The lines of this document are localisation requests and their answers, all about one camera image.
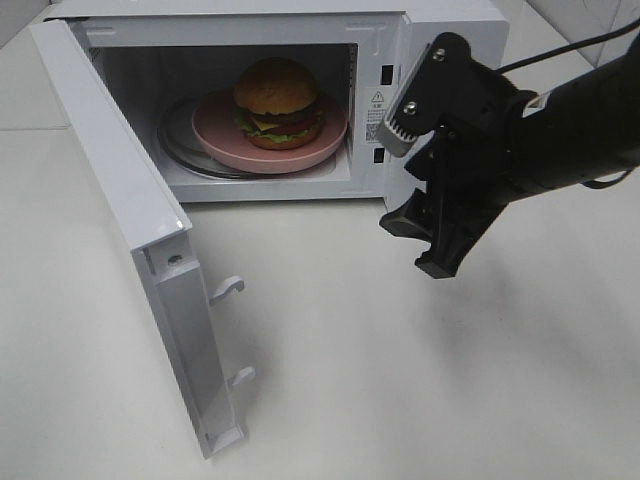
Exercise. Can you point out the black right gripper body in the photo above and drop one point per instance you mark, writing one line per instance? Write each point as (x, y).
(461, 166)

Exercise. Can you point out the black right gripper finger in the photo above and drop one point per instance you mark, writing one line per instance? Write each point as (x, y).
(459, 228)
(414, 219)

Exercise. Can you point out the burger with lettuce and cheese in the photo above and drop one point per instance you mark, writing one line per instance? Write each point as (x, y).
(277, 104)

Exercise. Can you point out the pink round plate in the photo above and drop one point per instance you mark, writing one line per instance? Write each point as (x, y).
(215, 129)

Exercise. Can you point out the white microwave door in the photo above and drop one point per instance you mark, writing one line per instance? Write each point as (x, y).
(156, 230)

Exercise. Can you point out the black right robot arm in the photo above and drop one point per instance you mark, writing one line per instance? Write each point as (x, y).
(585, 131)

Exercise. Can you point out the white warning label sticker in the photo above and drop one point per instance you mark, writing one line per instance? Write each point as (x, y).
(375, 102)

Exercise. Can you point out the glass microwave turntable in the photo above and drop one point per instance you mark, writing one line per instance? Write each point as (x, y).
(176, 138)

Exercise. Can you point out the white microwave oven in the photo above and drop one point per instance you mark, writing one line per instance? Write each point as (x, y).
(151, 53)

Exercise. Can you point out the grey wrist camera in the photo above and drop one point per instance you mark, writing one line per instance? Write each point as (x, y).
(445, 87)

